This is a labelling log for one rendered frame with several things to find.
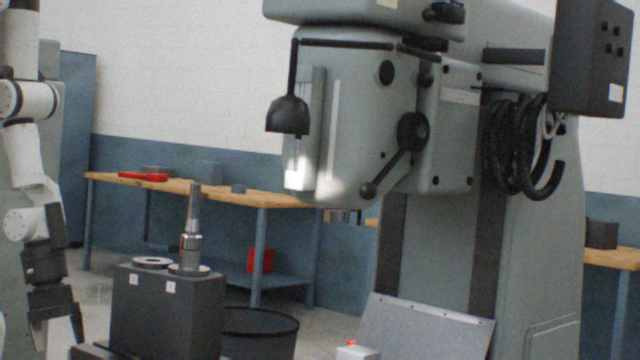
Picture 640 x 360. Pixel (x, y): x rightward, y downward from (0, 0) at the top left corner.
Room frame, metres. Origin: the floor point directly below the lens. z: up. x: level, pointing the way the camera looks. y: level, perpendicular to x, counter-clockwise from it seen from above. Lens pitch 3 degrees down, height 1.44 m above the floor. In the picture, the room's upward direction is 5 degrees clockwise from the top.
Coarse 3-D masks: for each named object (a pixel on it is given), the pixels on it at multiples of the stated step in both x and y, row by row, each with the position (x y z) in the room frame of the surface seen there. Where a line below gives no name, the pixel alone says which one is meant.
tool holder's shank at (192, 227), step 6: (192, 186) 1.79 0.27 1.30; (198, 186) 1.79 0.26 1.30; (192, 192) 1.79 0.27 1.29; (198, 192) 1.79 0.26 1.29; (192, 198) 1.79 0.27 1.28; (198, 198) 1.79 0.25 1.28; (192, 204) 1.78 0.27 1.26; (198, 204) 1.79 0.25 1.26; (192, 210) 1.78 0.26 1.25; (198, 210) 1.79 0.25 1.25; (192, 216) 1.78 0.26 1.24; (198, 216) 1.79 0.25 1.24; (192, 222) 1.78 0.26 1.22; (198, 222) 1.79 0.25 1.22; (186, 228) 1.79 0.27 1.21; (192, 228) 1.78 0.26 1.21; (198, 228) 1.79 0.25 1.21; (192, 234) 1.79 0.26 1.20
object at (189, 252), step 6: (180, 240) 1.79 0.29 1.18; (180, 246) 1.78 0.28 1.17; (186, 246) 1.77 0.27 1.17; (192, 246) 1.77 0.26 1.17; (198, 246) 1.78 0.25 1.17; (180, 252) 1.78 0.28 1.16; (186, 252) 1.77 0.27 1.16; (192, 252) 1.77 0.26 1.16; (198, 252) 1.78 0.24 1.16; (180, 258) 1.78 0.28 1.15; (186, 258) 1.77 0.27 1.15; (192, 258) 1.77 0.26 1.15; (198, 258) 1.78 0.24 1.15; (180, 264) 1.78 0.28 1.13; (186, 264) 1.77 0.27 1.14; (192, 264) 1.78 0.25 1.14; (198, 264) 1.79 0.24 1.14
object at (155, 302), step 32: (128, 288) 1.80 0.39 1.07; (160, 288) 1.76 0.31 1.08; (192, 288) 1.72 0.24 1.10; (224, 288) 1.81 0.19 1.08; (128, 320) 1.79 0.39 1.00; (160, 320) 1.75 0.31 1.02; (192, 320) 1.72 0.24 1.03; (128, 352) 1.79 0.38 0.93; (160, 352) 1.75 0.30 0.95; (192, 352) 1.72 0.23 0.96
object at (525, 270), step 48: (480, 96) 1.81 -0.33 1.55; (480, 144) 1.77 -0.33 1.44; (576, 144) 1.90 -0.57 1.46; (480, 192) 1.76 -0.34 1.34; (576, 192) 1.92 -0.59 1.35; (384, 240) 1.90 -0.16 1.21; (432, 240) 1.83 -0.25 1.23; (480, 240) 1.75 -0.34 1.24; (528, 240) 1.74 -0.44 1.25; (576, 240) 1.95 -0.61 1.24; (384, 288) 1.89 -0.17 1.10; (432, 288) 1.82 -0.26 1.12; (480, 288) 1.74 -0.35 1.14; (528, 288) 1.75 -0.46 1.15; (576, 288) 1.96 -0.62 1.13; (528, 336) 1.75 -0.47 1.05; (576, 336) 1.95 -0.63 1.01
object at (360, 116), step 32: (320, 32) 1.46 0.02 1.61; (352, 32) 1.42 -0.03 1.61; (384, 32) 1.44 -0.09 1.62; (320, 64) 1.45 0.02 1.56; (352, 64) 1.42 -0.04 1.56; (384, 64) 1.43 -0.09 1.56; (416, 64) 1.52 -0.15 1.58; (352, 96) 1.42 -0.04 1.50; (384, 96) 1.45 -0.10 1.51; (352, 128) 1.42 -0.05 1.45; (384, 128) 1.45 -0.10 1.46; (320, 160) 1.44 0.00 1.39; (352, 160) 1.42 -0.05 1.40; (384, 160) 1.46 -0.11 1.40; (320, 192) 1.44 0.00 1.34; (352, 192) 1.44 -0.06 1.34; (384, 192) 1.50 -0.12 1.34
